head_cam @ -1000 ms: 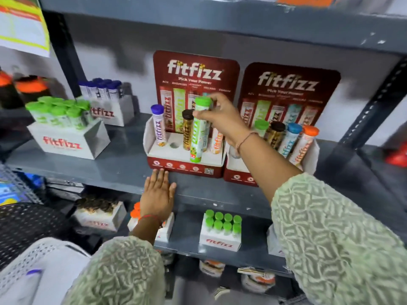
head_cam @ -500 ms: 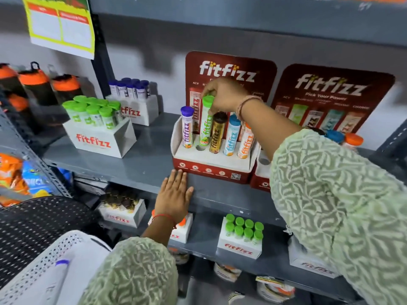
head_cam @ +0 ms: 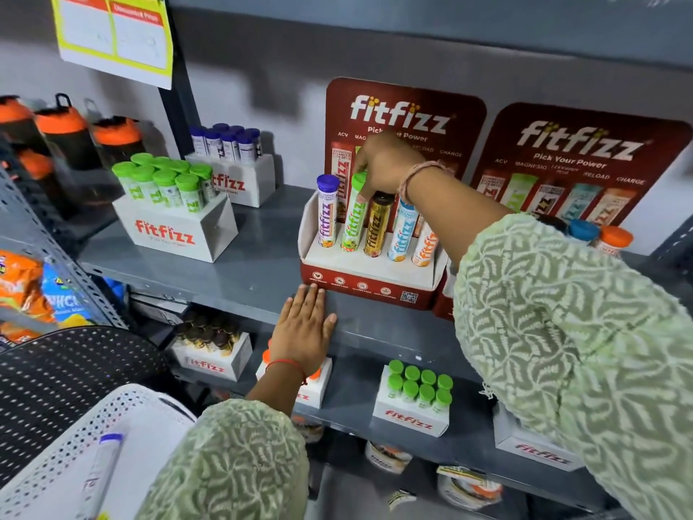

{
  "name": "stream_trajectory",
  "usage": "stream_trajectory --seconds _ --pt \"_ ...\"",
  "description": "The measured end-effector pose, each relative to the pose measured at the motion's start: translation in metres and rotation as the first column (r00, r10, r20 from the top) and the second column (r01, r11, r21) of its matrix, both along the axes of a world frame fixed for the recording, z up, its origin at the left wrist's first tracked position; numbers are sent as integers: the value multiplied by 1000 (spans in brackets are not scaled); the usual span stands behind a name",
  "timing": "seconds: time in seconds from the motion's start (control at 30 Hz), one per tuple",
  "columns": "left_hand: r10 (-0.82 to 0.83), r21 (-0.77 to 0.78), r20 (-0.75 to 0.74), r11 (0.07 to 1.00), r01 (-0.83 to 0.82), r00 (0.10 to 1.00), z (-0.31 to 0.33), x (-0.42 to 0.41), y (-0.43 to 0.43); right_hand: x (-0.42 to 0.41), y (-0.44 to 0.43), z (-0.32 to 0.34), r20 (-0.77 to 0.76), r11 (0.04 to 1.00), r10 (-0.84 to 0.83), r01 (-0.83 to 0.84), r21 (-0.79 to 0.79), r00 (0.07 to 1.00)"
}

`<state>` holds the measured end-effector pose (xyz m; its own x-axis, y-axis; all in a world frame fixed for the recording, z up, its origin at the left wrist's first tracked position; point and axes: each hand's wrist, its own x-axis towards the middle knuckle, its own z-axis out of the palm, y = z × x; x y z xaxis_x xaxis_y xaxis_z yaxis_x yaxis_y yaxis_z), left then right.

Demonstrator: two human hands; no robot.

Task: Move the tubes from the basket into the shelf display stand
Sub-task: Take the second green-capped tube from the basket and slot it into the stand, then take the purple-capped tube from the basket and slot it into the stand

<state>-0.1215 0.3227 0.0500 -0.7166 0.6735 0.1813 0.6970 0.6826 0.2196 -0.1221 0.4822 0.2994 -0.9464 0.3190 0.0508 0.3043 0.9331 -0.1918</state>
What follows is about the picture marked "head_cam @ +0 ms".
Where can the person's left hand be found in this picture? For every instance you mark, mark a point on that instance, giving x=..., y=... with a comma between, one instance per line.
x=300, y=333

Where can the person's right hand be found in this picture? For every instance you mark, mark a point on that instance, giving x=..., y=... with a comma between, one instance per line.
x=387, y=159

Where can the person's left thumb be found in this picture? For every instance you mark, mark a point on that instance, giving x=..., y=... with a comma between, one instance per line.
x=329, y=325

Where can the person's right fingers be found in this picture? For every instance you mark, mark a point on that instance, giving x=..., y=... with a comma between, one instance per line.
x=369, y=184

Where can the person's left middle finger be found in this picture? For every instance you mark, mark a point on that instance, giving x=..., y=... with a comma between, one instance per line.
x=307, y=298

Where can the person's left little finger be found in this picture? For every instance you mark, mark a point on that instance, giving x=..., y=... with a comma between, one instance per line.
x=286, y=310

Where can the green cap tablet tube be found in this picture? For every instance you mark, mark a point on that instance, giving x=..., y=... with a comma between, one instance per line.
x=353, y=224

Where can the person's left forearm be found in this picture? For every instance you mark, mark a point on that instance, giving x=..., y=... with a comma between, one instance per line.
x=238, y=460

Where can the person's right forearm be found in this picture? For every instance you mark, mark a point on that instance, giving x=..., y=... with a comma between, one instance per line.
x=568, y=346

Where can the black and gold tablet tube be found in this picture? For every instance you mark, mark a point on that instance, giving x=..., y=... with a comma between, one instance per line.
x=377, y=227

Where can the purple cap tablet tube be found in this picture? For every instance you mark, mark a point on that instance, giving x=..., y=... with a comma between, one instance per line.
x=327, y=211

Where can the blue tablet tube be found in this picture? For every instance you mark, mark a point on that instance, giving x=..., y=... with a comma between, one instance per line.
x=401, y=232

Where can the red cardboard display box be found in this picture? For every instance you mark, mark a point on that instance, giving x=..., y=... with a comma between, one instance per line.
x=368, y=278
x=579, y=151

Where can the grey metal shelf unit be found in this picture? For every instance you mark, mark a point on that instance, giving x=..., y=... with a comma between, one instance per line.
x=260, y=254

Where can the white cardboard tube box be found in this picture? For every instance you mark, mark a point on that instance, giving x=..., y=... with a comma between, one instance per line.
x=173, y=235
x=406, y=419
x=536, y=449
x=238, y=181
x=317, y=392
x=214, y=365

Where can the group of brown cap tubes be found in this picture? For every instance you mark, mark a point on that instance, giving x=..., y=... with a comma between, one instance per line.
x=208, y=333

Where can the orange and white tablet tube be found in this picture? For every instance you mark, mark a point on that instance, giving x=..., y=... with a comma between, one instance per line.
x=424, y=247

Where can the white jar with label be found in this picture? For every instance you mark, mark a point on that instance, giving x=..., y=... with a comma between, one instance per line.
x=387, y=457
x=308, y=430
x=468, y=487

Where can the cluster of small green cap tubes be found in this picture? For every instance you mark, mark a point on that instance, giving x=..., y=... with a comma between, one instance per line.
x=419, y=387

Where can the group of dark blue cap tubes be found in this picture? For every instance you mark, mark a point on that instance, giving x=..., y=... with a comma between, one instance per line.
x=227, y=140

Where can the group of green cap tubes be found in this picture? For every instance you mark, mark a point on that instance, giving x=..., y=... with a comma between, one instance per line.
x=162, y=178

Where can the small striped packet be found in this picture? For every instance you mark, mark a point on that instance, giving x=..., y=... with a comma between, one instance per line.
x=401, y=498

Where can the white perforated basket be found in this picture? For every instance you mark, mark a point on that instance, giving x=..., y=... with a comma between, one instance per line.
x=135, y=422

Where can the black cap tube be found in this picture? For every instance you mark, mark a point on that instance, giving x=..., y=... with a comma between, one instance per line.
x=553, y=221

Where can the blue cap tube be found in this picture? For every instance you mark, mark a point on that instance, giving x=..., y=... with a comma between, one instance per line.
x=583, y=230

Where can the blue snack packet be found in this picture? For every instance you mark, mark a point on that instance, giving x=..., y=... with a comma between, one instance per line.
x=62, y=297

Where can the black perforated basket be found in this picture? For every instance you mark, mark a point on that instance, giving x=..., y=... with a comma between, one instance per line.
x=65, y=384

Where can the black shaker bottle orange lid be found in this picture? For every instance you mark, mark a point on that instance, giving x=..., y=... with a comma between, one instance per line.
x=116, y=138
x=13, y=121
x=65, y=132
x=40, y=173

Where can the white tube with purple cap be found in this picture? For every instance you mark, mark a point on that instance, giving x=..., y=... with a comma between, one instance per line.
x=100, y=473

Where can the orange snack packet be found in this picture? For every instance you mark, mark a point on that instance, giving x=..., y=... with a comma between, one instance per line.
x=21, y=286

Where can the yellow bordered paper sign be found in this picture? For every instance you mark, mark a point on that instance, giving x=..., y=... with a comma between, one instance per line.
x=116, y=35

